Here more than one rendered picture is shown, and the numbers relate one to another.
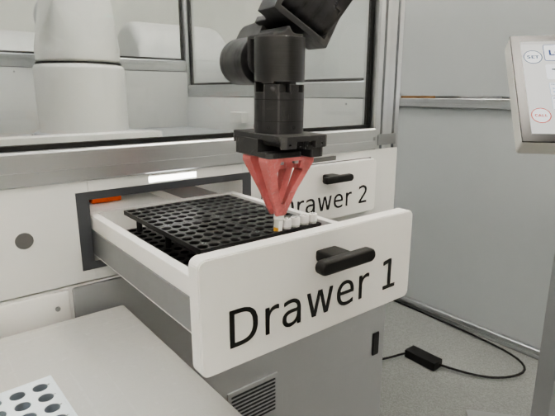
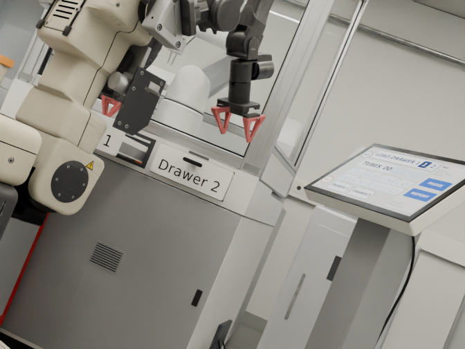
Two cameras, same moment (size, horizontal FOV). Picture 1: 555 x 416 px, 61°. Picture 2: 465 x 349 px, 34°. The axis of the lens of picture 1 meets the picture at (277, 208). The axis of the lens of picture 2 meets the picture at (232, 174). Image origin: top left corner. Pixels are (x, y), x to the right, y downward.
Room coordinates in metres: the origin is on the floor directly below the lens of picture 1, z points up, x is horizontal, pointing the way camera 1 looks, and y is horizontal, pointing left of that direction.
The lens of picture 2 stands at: (-0.74, -2.25, 0.83)
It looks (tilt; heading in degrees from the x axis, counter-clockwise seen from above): 2 degrees up; 50
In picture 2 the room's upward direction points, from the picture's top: 23 degrees clockwise
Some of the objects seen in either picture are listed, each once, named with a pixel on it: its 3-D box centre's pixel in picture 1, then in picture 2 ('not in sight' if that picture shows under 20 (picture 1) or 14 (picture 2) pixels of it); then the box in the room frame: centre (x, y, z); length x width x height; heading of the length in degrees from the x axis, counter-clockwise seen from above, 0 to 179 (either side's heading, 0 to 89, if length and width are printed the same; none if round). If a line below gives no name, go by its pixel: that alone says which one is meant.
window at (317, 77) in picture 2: not in sight; (323, 60); (1.42, 0.04, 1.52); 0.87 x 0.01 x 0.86; 38
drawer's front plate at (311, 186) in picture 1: (324, 191); (191, 171); (0.91, -0.09, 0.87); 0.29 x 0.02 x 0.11; 128
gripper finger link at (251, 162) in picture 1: (282, 177); (109, 106); (0.55, 0.00, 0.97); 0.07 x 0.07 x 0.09; 37
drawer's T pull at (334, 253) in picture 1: (337, 257); not in sight; (0.44, -0.06, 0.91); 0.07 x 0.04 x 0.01; 128
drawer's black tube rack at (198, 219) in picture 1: (218, 238); not in sight; (0.62, 0.08, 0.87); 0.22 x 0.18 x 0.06; 38
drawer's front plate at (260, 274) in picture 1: (318, 279); (82, 124); (0.46, -0.04, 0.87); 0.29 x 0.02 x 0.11; 128
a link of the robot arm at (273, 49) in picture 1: (277, 60); not in sight; (0.56, 0.00, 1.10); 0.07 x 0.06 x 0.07; 32
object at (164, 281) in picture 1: (215, 240); (103, 137); (0.62, 0.09, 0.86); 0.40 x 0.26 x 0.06; 38
